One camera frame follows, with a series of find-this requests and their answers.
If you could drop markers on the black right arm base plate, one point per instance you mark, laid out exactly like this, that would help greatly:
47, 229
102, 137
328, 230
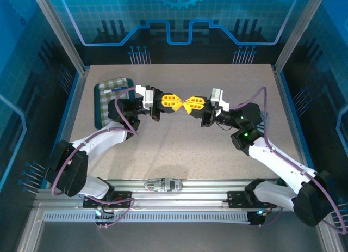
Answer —
236, 199

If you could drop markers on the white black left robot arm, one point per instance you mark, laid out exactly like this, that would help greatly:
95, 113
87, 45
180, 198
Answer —
98, 140

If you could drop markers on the teal tray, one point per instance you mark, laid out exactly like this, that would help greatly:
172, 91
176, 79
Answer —
95, 110

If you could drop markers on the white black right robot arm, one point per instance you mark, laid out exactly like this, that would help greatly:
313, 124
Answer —
277, 159

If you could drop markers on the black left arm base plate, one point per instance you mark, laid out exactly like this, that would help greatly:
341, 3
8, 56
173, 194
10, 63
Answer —
122, 196

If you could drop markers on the aluminium frame post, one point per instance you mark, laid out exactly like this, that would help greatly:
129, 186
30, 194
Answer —
299, 31
59, 31

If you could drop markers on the small blue white object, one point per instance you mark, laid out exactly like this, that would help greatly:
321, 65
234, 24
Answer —
115, 89

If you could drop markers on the aluminium mounting rail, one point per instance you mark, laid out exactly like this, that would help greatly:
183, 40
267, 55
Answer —
204, 186

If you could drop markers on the tape-wrapped device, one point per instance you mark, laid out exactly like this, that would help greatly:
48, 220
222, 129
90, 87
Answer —
163, 184

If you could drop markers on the small lit circuit board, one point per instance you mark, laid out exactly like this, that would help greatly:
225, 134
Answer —
259, 212
99, 211

